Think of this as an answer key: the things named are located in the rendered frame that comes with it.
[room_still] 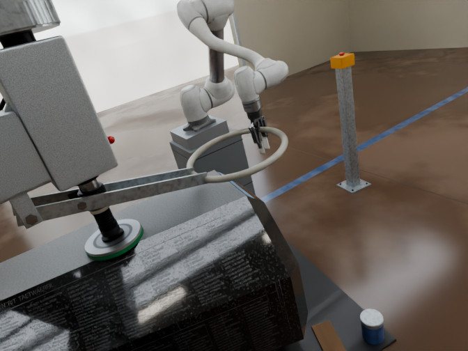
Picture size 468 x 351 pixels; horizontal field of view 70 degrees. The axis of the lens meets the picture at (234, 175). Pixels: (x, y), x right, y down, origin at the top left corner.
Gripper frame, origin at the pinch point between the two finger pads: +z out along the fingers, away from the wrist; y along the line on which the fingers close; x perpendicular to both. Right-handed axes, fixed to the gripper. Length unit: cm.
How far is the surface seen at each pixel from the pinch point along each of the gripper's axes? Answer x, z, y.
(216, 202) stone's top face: 8, -2, 52
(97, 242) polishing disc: -20, -9, 91
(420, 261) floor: 65, 92, -28
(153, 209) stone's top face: -18, -4, 64
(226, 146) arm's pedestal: -49, 15, -25
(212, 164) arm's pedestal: -55, 21, -12
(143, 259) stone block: -3, 0, 86
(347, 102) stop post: 7, 22, -106
